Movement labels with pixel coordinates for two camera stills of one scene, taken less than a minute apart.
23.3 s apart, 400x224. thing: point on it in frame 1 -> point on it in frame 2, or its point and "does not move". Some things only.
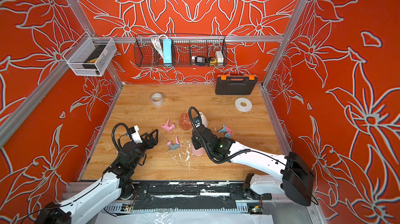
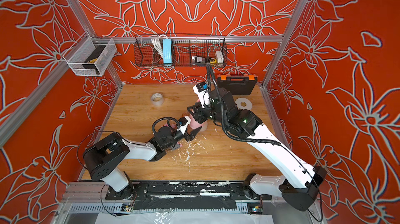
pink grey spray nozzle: [174, 146] does not move
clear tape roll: [157, 99] does not move
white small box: [220, 58] does not move
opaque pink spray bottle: [200, 152] -> [194, 124]
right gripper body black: [195, 142] -> [204, 114]
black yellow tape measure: [212, 61] does not move
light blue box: [167, 52] does not move
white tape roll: [243, 104] does not move
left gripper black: [153, 142] -> [191, 135]
